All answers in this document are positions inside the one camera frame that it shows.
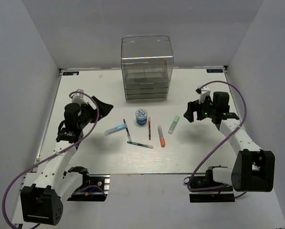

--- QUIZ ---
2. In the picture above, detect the clear acrylic drawer organizer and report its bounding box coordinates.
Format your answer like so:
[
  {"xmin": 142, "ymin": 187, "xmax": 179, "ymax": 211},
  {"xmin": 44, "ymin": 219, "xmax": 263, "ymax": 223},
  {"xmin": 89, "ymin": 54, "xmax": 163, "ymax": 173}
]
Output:
[{"xmin": 121, "ymin": 34, "xmax": 174, "ymax": 102}]

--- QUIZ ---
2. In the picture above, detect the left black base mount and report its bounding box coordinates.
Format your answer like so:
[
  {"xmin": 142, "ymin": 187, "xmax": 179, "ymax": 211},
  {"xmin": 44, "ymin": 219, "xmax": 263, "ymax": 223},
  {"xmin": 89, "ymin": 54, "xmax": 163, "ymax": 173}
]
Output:
[{"xmin": 67, "ymin": 175, "xmax": 110, "ymax": 202}]

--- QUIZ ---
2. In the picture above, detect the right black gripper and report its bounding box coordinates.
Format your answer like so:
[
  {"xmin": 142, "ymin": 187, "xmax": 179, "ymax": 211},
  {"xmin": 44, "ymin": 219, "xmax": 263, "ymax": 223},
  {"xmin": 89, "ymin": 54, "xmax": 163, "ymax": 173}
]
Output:
[{"xmin": 184, "ymin": 94, "xmax": 217, "ymax": 123}]

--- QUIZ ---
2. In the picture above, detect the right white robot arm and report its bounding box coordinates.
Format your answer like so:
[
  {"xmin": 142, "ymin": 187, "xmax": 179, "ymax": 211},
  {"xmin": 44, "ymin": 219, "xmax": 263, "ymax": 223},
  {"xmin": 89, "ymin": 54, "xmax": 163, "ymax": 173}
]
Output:
[{"xmin": 184, "ymin": 92, "xmax": 275, "ymax": 192}]

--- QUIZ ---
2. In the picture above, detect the purple gel pen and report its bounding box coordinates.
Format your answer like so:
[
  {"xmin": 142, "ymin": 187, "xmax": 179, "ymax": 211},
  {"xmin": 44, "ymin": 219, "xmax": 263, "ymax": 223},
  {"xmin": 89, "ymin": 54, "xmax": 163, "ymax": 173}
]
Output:
[{"xmin": 123, "ymin": 119, "xmax": 132, "ymax": 142}]

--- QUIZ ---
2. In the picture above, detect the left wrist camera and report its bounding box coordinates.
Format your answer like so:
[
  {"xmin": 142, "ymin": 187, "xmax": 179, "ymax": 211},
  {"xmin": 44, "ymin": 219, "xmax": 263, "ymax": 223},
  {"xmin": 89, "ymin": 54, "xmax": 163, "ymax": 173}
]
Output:
[{"xmin": 69, "ymin": 89, "xmax": 87, "ymax": 105}]

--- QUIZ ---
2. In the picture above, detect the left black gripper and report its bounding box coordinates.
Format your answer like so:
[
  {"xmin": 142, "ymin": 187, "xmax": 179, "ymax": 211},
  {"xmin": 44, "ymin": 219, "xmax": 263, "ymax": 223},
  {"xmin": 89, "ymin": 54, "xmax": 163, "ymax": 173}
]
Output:
[{"xmin": 78, "ymin": 96, "xmax": 114, "ymax": 129}]

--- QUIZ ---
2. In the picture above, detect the red gel pen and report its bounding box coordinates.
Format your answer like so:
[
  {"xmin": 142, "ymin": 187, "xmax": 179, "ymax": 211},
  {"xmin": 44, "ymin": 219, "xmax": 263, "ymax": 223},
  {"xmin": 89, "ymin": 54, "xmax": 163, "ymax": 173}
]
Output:
[{"xmin": 148, "ymin": 116, "xmax": 151, "ymax": 140}]

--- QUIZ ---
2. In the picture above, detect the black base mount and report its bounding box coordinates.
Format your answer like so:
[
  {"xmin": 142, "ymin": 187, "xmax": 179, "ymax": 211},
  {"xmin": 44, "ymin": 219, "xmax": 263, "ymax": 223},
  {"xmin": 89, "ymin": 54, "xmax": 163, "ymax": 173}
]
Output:
[
  {"xmin": 189, "ymin": 170, "xmax": 235, "ymax": 203},
  {"xmin": 67, "ymin": 175, "xmax": 110, "ymax": 202}
]

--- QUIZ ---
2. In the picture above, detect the blue highlighter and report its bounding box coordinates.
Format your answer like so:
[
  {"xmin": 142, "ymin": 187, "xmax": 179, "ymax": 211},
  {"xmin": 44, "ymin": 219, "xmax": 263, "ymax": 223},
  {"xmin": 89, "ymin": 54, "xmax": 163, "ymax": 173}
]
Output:
[{"xmin": 104, "ymin": 124, "xmax": 126, "ymax": 135}]

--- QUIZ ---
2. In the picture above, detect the orange highlighter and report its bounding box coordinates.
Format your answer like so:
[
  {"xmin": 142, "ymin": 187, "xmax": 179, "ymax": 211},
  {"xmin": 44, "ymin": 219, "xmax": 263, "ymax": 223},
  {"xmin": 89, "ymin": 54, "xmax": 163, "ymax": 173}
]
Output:
[{"xmin": 158, "ymin": 125, "xmax": 166, "ymax": 147}]

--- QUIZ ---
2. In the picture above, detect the green highlighter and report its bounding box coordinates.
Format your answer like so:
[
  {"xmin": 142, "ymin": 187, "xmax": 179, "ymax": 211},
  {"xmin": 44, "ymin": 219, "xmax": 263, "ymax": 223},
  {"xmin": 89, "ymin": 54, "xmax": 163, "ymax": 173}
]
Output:
[{"xmin": 168, "ymin": 115, "xmax": 179, "ymax": 134}]

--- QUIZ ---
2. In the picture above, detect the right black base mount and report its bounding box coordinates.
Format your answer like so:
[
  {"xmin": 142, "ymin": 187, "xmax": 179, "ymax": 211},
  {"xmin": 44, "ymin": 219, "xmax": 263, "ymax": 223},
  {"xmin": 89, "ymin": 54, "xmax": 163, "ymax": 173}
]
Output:
[{"xmin": 189, "ymin": 170, "xmax": 235, "ymax": 203}]

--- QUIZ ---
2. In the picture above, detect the green gel pen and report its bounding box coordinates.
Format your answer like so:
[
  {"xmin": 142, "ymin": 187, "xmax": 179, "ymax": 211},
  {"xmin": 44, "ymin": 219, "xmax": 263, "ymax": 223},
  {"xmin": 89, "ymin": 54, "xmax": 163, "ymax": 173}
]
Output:
[{"xmin": 127, "ymin": 141, "xmax": 154, "ymax": 149}]

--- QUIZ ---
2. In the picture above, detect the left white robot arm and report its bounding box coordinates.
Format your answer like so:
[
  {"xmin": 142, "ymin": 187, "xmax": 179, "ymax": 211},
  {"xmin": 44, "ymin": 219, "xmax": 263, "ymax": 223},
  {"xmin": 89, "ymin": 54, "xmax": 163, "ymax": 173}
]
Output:
[{"xmin": 20, "ymin": 95, "xmax": 113, "ymax": 225}]

